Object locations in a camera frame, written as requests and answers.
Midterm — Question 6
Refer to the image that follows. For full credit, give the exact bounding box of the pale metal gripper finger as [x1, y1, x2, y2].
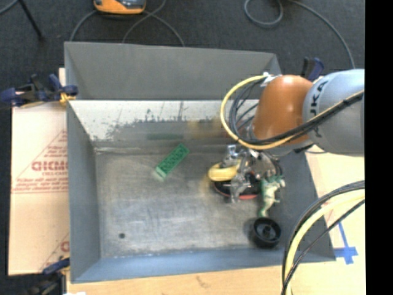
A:
[236, 157, 250, 184]
[228, 180, 245, 203]

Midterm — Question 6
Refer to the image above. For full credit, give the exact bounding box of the red and black round disc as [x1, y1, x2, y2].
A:
[212, 176, 261, 201]

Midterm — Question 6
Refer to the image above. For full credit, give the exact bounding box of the yellow toy banana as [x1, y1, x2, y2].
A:
[208, 160, 241, 181]

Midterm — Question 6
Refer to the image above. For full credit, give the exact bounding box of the green and white toy dinosaur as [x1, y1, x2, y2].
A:
[257, 173, 287, 218]

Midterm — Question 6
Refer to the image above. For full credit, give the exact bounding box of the black round cup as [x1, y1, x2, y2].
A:
[251, 216, 282, 249]

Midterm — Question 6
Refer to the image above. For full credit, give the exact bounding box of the grey metal bin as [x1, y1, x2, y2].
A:
[63, 41, 336, 284]

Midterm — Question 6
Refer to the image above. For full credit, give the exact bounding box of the green flat block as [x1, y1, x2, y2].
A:
[152, 143, 190, 183]

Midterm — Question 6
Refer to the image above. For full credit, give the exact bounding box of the brown cardboard board red print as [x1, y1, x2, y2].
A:
[7, 102, 72, 277]

